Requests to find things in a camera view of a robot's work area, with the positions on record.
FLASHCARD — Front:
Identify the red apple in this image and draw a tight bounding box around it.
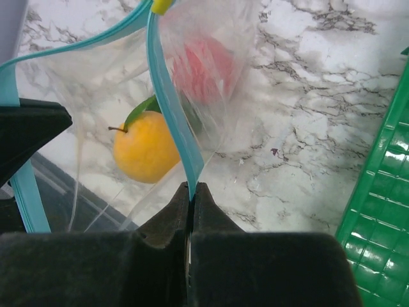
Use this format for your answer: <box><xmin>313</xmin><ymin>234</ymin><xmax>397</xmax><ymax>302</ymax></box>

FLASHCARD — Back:
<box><xmin>172</xmin><ymin>36</ymin><xmax>237</xmax><ymax>104</ymax></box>

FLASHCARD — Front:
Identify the clear zip top bag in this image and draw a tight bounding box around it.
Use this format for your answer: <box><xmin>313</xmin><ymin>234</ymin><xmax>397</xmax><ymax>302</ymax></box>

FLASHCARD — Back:
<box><xmin>1</xmin><ymin>1</ymin><xmax>259</xmax><ymax>233</ymax></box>

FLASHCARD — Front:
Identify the yellow peach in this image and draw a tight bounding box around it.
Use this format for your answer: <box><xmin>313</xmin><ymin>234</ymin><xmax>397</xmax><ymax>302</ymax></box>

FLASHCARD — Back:
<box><xmin>108</xmin><ymin>95</ymin><xmax>180</xmax><ymax>184</ymax></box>

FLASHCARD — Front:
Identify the green plastic tray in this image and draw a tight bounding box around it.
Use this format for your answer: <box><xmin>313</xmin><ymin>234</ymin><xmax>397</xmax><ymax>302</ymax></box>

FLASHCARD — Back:
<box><xmin>335</xmin><ymin>46</ymin><xmax>409</xmax><ymax>307</ymax></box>

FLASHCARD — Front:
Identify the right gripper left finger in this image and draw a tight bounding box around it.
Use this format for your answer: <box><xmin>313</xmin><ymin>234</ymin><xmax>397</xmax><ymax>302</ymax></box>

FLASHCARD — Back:
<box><xmin>1</xmin><ymin>183</ymin><xmax>189</xmax><ymax>306</ymax></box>

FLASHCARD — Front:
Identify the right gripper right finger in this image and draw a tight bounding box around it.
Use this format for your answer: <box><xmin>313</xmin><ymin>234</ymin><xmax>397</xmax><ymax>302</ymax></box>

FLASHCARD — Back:
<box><xmin>189</xmin><ymin>183</ymin><xmax>363</xmax><ymax>306</ymax></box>

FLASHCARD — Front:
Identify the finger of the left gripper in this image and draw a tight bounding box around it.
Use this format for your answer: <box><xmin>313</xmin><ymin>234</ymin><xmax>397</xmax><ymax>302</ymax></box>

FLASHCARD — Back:
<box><xmin>1</xmin><ymin>98</ymin><xmax>72</xmax><ymax>185</ymax></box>

